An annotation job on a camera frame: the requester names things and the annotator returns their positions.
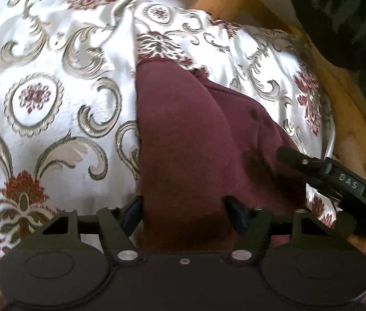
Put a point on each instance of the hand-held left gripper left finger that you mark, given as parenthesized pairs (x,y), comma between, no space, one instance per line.
(134,212)

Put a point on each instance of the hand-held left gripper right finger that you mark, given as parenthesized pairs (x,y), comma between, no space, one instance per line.
(236,215)

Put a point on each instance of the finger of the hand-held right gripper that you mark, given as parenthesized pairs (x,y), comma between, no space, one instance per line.
(294,157)
(323,189)

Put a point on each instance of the maroon small garment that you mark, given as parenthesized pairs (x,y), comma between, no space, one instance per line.
(195,142)

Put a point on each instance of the floral white bedspread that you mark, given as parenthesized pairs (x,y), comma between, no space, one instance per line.
(56,87)

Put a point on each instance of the dark green cloth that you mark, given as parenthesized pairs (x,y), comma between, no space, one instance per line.
(341,16)

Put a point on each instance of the wooden bed frame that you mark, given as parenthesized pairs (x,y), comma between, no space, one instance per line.
(341,100)

